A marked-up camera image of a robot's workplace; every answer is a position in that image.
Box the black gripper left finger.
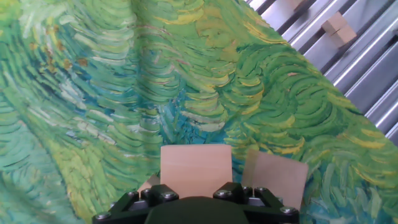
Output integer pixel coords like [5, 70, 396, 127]
[92, 183, 180, 224]

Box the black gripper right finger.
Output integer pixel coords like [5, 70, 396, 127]
[213, 182, 300, 224]

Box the green blue painted cloth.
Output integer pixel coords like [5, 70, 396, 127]
[0, 0, 398, 224]

